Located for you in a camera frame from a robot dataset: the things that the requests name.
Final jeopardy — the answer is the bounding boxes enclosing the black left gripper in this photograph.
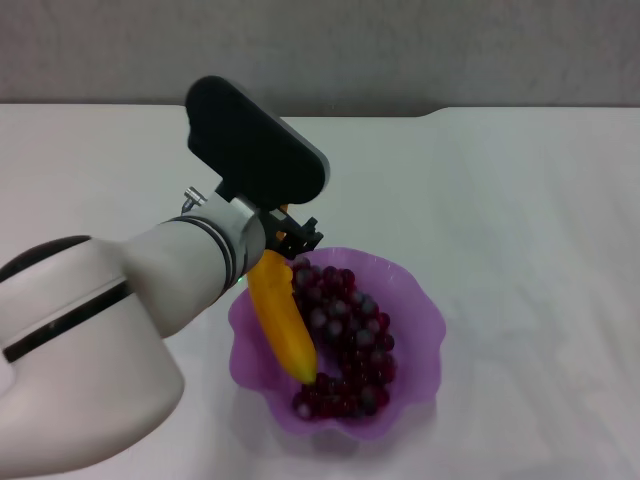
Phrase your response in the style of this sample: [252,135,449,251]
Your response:
[258,204,325,261]

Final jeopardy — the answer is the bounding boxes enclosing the yellow banana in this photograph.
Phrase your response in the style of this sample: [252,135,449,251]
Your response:
[247,202,319,387]

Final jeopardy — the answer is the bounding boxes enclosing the dark red grape bunch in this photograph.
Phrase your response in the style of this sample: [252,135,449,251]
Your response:
[289,255,397,420]

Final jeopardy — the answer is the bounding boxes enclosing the purple wavy plastic bowl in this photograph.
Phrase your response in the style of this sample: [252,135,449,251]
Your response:
[228,246,447,444]

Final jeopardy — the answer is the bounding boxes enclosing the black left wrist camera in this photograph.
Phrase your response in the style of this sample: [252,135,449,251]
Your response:
[184,75,333,207]

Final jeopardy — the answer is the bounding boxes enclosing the silver left arm cable plug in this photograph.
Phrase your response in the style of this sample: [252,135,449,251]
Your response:
[180,185,208,215]

